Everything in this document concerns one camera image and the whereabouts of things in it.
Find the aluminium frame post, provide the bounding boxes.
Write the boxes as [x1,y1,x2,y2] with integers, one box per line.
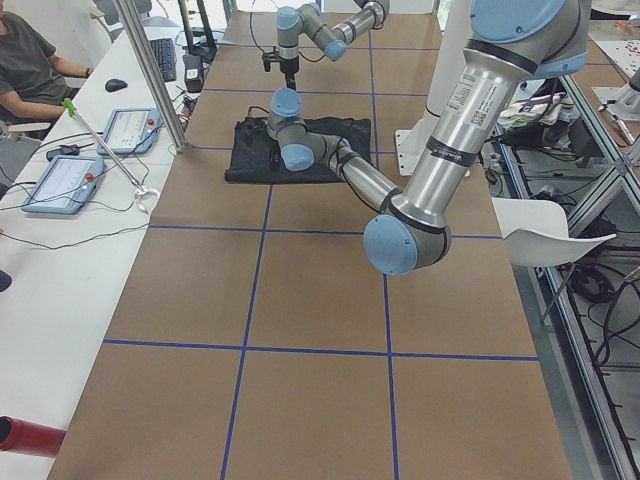
[113,0,187,153]

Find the seated person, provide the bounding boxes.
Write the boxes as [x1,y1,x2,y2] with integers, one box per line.
[1,10,93,125]

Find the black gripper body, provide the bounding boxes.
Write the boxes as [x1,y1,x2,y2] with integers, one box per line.
[280,58,299,75]

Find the black desktop device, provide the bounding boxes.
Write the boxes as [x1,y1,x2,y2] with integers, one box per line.
[182,54,204,93]

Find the red cylinder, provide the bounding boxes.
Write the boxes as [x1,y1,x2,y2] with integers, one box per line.
[1,416,66,458]

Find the black keyboard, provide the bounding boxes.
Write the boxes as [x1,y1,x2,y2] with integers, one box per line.
[149,38,177,83]

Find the blue teach pendant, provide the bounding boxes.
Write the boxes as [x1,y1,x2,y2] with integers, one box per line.
[102,108,162,155]
[21,155,105,215]

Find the white chair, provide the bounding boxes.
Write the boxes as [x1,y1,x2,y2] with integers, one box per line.
[492,198,616,267]

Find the metal rod green tip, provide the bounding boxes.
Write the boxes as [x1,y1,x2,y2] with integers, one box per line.
[61,98,160,215]

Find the black graphic t-shirt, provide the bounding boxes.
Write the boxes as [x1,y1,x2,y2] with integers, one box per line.
[225,117,371,184]

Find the far blue teach pendant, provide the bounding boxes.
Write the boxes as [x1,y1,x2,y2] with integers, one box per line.
[102,108,162,155]

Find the near blue teach pendant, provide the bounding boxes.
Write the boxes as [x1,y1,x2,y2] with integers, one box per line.
[21,155,105,215]

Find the black monitor stand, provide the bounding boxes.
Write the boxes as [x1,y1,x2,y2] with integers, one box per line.
[178,0,217,64]

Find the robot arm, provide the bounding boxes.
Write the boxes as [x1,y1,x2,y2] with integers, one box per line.
[262,0,390,90]
[267,1,591,275]

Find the black computer mouse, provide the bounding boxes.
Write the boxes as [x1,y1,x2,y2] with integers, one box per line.
[104,78,128,93]

